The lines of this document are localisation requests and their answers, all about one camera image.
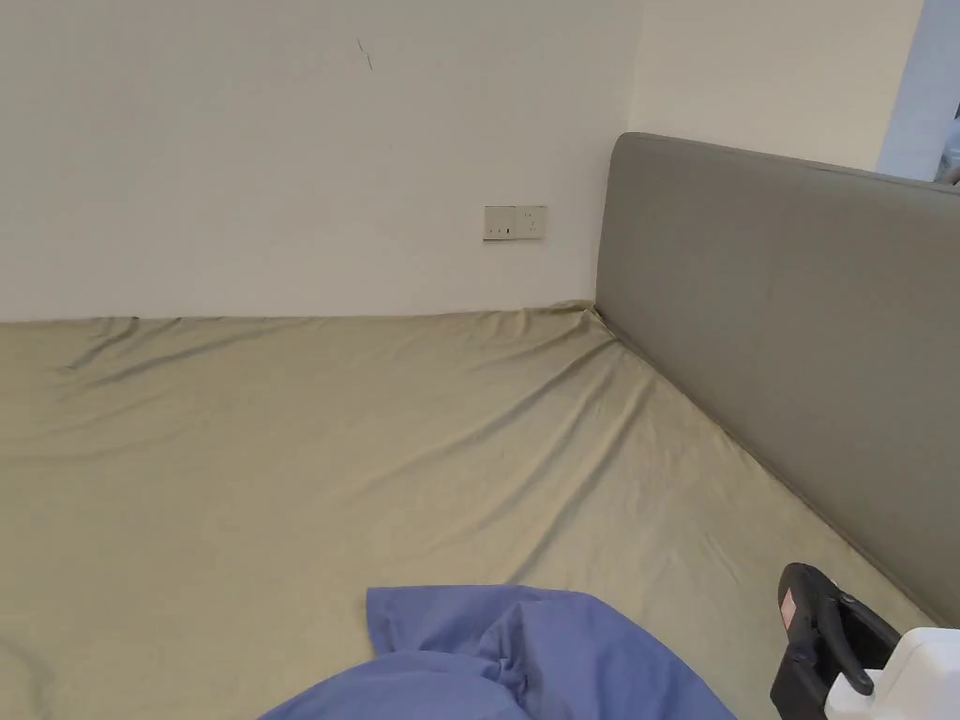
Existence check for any grey padded headboard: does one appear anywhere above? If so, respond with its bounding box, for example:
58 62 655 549
595 132 960 630

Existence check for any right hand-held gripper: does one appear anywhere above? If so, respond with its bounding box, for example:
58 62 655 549
770 562 960 720

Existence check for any bed with beige sheet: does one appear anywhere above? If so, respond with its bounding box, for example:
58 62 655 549
0 299 960 720

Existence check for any blue shirt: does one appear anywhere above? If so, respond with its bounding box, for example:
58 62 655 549
258 584 738 720

